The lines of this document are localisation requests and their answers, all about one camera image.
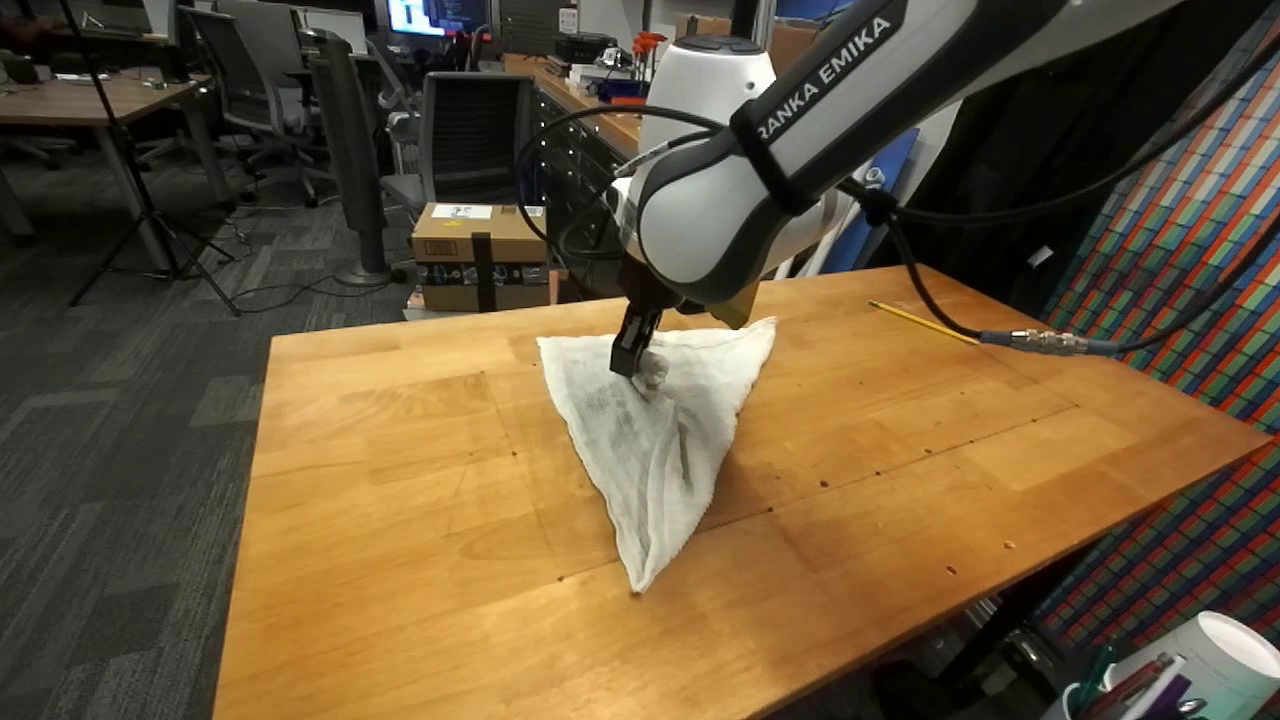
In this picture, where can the black tripod stand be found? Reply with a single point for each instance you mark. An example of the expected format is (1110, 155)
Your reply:
(177, 251)

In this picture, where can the black office chair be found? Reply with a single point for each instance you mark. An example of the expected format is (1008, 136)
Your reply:
(261, 76)

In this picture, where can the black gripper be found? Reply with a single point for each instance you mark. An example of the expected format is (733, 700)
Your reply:
(640, 316)

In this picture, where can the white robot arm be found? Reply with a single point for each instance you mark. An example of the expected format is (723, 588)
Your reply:
(707, 216)

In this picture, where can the white cloth towel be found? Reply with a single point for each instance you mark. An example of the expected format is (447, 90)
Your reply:
(652, 447)

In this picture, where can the white cup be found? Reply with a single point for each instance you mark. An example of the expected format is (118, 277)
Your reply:
(1206, 670)

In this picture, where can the black monitor on floor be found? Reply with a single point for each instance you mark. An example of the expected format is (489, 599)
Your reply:
(476, 121)

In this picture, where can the wooden desk in background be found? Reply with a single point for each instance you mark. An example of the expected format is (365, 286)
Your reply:
(133, 92)

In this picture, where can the lit computer screen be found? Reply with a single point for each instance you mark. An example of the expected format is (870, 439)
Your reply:
(437, 16)

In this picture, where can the grey cabinet with drawers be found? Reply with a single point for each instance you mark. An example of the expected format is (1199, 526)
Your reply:
(574, 159)

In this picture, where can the cardboard box on floor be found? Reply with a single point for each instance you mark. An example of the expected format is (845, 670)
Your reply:
(483, 259)

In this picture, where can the yellow pencil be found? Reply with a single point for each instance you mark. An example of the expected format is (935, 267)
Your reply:
(923, 322)

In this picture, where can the yellow wrist camera mount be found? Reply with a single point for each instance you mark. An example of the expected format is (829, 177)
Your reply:
(733, 311)

